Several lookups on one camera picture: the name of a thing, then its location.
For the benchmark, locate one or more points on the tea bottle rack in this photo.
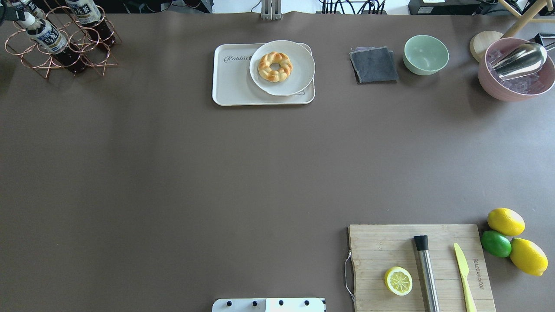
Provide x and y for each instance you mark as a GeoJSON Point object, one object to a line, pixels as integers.
{"type": "Point", "coordinates": [90, 17]}
{"type": "Point", "coordinates": [54, 42]}
{"type": "Point", "coordinates": [27, 6]}

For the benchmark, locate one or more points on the cream serving tray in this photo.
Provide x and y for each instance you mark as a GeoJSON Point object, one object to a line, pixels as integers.
{"type": "Point", "coordinates": [232, 83]}

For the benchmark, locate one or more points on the tea bottle rack back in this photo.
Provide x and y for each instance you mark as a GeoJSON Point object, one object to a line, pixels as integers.
{"type": "Point", "coordinates": [90, 17]}

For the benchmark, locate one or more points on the tea bottle rack front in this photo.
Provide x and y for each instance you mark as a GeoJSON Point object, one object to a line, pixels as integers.
{"type": "Point", "coordinates": [27, 6]}

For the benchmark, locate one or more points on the white round plate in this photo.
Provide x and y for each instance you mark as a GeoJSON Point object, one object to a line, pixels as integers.
{"type": "Point", "coordinates": [303, 68]}

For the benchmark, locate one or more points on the grey folded cloth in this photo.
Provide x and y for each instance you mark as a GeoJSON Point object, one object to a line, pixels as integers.
{"type": "Point", "coordinates": [373, 64]}

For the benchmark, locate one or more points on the wooden cutting board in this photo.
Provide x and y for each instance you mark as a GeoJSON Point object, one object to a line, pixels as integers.
{"type": "Point", "coordinates": [376, 248]}

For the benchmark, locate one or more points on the steel muddler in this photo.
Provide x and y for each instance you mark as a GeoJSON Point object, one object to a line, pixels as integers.
{"type": "Point", "coordinates": [421, 243]}

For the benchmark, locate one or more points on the half lemon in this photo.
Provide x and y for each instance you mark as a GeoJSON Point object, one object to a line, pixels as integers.
{"type": "Point", "coordinates": [398, 280]}

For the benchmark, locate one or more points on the green bowl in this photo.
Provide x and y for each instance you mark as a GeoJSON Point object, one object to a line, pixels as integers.
{"type": "Point", "coordinates": [425, 55]}

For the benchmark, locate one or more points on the yellow plastic knife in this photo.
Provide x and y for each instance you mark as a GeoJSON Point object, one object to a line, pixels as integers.
{"type": "Point", "coordinates": [464, 271]}

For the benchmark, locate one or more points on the wooden cup tree stand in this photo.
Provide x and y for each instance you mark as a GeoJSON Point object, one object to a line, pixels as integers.
{"type": "Point", "coordinates": [481, 41]}

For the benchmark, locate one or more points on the green lime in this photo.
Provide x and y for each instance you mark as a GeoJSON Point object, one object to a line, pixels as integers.
{"type": "Point", "coordinates": [496, 244]}

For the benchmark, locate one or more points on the lemon far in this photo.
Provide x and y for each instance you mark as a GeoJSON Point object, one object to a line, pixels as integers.
{"type": "Point", "coordinates": [506, 221]}

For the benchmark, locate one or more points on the pink bowl with ice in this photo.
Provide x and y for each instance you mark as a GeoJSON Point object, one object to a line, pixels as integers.
{"type": "Point", "coordinates": [517, 89]}

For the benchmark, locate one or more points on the lemon near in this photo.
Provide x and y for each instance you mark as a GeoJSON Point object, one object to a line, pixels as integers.
{"type": "Point", "coordinates": [528, 257]}

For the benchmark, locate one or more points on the metal ice scoop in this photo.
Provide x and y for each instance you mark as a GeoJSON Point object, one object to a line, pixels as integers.
{"type": "Point", "coordinates": [526, 59]}

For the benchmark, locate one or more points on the braided ring pastry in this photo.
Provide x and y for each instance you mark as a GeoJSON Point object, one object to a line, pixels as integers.
{"type": "Point", "coordinates": [275, 67]}

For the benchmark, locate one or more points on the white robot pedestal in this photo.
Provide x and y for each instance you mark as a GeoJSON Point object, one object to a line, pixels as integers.
{"type": "Point", "coordinates": [282, 304]}

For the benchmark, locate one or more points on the copper wire bottle rack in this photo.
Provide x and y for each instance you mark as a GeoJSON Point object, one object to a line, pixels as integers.
{"type": "Point", "coordinates": [69, 34]}

